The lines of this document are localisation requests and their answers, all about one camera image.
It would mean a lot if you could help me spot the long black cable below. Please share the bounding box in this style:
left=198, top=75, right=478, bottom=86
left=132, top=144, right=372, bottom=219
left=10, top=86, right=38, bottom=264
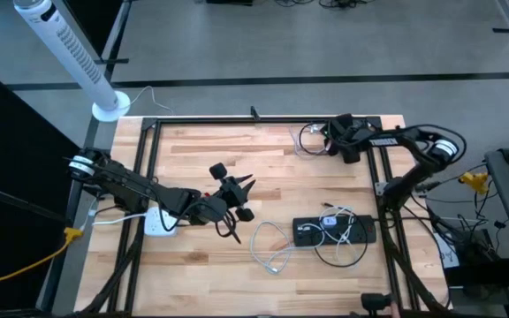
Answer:
left=313, top=201, right=369, bottom=269

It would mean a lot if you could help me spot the tangled black cable bundle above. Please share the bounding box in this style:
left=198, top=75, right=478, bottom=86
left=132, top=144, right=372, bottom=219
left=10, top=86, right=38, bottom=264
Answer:
left=406, top=193, right=509, bottom=306

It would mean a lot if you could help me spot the black handheld device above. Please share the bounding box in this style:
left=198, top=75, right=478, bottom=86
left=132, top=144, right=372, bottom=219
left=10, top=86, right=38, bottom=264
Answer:
left=360, top=291, right=393, bottom=315

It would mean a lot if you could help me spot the yellow plug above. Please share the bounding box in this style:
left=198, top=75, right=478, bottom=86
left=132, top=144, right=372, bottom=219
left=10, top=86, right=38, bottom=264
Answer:
left=458, top=171, right=490, bottom=196

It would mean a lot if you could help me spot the white hub power cord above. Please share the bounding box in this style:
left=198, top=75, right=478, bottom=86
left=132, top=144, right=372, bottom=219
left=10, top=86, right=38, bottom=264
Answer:
left=89, top=213, right=148, bottom=228

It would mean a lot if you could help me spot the black power strip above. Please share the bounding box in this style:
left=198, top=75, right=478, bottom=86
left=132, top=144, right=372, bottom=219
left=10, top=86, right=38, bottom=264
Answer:
left=292, top=215, right=377, bottom=247

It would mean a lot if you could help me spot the white cable with paper tag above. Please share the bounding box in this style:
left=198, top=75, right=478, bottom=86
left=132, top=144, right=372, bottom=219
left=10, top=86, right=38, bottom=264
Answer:
left=248, top=219, right=326, bottom=276

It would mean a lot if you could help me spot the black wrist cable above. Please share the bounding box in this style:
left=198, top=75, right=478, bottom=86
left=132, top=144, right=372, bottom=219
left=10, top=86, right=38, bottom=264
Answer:
left=299, top=122, right=329, bottom=156
left=216, top=210, right=242, bottom=246

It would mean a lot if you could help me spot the white paper sheet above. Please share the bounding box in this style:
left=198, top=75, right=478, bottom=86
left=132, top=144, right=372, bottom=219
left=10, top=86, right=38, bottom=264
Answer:
left=438, top=244, right=461, bottom=270

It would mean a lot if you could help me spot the white fan cord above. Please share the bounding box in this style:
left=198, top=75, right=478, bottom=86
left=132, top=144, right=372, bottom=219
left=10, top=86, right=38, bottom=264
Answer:
left=126, top=85, right=175, bottom=116

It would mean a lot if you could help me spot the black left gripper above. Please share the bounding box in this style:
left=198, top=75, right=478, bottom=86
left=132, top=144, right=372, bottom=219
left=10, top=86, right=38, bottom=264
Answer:
left=183, top=162, right=257, bottom=226

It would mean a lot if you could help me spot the yellow extension cord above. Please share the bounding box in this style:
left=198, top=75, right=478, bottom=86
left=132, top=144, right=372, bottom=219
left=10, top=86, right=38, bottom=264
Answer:
left=0, top=226, right=85, bottom=287

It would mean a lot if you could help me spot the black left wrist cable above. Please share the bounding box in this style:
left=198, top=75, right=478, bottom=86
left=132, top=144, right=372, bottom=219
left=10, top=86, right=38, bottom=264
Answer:
left=216, top=210, right=242, bottom=246

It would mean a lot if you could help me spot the thin white cable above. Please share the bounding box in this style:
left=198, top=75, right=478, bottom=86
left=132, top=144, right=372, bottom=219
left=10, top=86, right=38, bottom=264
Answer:
left=288, top=122, right=329, bottom=158

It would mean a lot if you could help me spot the white tower fan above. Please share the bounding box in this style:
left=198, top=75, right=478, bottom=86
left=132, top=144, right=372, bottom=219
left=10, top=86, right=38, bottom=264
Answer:
left=12, top=0, right=132, bottom=124

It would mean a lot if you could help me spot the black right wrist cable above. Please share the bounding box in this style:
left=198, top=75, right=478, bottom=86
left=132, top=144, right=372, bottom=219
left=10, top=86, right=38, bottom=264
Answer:
left=299, top=122, right=329, bottom=156

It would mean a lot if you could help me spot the white USB cable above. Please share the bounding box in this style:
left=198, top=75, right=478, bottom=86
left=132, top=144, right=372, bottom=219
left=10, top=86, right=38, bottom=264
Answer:
left=319, top=205, right=356, bottom=262

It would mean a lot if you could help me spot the white power outlet hub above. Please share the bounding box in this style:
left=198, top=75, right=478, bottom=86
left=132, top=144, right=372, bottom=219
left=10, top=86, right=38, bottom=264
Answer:
left=143, top=206, right=179, bottom=238

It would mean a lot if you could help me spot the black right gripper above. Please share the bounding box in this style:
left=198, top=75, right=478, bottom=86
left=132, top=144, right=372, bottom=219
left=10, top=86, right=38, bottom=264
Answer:
left=323, top=113, right=373, bottom=164

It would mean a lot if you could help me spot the black aluminium table frame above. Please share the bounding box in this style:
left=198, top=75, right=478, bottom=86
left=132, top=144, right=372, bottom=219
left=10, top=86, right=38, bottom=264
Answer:
left=73, top=115, right=452, bottom=318

